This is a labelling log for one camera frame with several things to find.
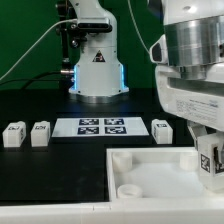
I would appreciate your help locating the white square tabletop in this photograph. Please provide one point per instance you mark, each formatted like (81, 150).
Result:
(164, 172)

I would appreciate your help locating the white sheet with markers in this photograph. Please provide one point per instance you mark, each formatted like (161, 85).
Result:
(99, 127)

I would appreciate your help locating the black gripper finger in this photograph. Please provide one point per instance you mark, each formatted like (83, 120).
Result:
(202, 134)

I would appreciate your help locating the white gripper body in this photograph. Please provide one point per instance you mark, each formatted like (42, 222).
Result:
(200, 101)

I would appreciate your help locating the white L-shaped obstacle fence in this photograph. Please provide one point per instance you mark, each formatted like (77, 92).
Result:
(123, 212)

